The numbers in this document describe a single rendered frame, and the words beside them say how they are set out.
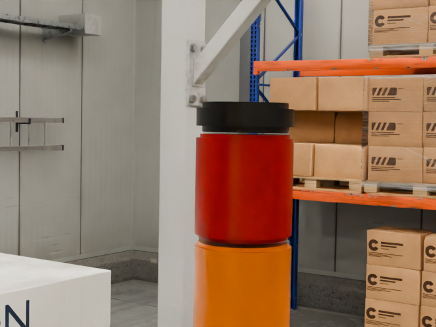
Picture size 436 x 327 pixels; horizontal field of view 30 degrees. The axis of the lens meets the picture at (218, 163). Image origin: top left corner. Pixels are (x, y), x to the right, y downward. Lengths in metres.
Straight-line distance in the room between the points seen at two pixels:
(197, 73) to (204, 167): 2.56
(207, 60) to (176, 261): 0.74
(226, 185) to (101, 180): 11.16
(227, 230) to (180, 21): 2.60
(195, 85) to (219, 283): 2.58
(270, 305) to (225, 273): 0.03
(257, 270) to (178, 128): 2.57
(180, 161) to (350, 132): 6.35
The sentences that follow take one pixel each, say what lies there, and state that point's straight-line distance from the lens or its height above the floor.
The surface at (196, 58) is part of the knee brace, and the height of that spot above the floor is 2.55.
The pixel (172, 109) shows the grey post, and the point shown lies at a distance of 2.98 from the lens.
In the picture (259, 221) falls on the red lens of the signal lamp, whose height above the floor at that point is 2.28.
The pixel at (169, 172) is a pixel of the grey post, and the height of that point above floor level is 2.14.
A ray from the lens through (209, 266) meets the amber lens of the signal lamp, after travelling 0.40.
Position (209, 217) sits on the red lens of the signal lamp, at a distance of 0.40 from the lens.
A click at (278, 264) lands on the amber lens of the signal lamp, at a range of 0.40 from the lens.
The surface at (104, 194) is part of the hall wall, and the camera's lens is 11.60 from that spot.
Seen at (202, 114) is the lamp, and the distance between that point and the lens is 0.40.
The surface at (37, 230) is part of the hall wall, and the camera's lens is 10.76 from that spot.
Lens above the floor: 2.33
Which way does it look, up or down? 3 degrees down
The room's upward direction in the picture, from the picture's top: 1 degrees clockwise
